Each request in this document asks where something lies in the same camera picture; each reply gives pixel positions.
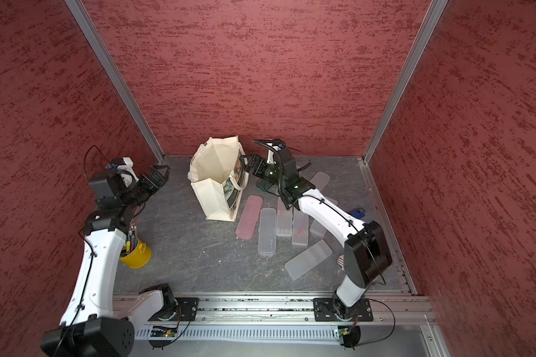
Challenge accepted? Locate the red white striped sock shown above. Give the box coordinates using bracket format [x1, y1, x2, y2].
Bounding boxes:
[337, 255, 345, 270]

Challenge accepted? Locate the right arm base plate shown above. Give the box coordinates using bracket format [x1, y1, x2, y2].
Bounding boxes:
[312, 297, 374, 323]

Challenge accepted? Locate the aluminium corner post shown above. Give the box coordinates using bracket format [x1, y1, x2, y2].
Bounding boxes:
[363, 0, 448, 165]
[65, 0, 165, 163]

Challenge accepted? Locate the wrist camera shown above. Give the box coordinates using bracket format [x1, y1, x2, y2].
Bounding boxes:
[266, 139, 289, 165]
[107, 157, 138, 187]

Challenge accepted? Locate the left small circuit board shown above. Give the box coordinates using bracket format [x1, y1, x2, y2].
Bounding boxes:
[150, 326, 179, 339]

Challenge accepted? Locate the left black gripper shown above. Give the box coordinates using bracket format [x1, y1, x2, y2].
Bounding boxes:
[120, 166, 172, 209]

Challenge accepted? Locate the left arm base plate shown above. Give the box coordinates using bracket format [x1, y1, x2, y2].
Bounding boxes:
[156, 297, 199, 322]

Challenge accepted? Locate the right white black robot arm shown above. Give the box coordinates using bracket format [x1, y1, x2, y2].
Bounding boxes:
[240, 146, 393, 321]

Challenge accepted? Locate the cream canvas tote bag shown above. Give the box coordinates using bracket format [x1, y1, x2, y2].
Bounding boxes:
[187, 136, 249, 222]

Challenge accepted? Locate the yellow pencil cup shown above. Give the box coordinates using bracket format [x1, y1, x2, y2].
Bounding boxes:
[119, 225, 152, 269]

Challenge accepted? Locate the right small circuit board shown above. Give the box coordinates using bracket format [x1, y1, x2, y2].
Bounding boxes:
[335, 327, 352, 339]

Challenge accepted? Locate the aluminium front rail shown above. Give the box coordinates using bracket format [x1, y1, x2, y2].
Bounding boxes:
[84, 292, 434, 324]

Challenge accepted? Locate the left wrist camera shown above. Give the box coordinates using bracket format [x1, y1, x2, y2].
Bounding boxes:
[107, 157, 138, 187]

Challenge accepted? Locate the left aluminium corner post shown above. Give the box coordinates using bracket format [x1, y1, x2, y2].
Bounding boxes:
[65, 0, 165, 163]

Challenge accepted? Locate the frosted translucent pencil case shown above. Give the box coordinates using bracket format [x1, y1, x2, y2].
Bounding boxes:
[310, 172, 330, 191]

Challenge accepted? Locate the pink translucent pencil case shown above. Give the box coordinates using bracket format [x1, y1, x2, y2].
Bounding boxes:
[235, 195, 263, 240]

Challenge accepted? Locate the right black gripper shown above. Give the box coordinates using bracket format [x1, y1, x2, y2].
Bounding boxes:
[241, 152, 287, 187]

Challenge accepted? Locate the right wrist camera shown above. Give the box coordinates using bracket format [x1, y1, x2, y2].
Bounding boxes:
[266, 139, 289, 165]

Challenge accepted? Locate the small circuit board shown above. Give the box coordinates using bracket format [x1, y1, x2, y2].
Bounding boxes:
[335, 327, 352, 339]
[150, 326, 179, 339]

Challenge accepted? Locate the dark green pencil case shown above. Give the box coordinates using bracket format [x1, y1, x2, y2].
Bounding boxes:
[256, 178, 280, 196]

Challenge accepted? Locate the blue black stapler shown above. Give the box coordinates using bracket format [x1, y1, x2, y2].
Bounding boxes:
[349, 208, 366, 220]

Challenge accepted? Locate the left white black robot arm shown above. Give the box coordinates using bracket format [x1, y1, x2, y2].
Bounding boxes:
[41, 158, 171, 356]

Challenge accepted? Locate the right aluminium corner post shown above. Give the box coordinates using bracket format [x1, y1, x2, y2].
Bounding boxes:
[363, 0, 448, 165]

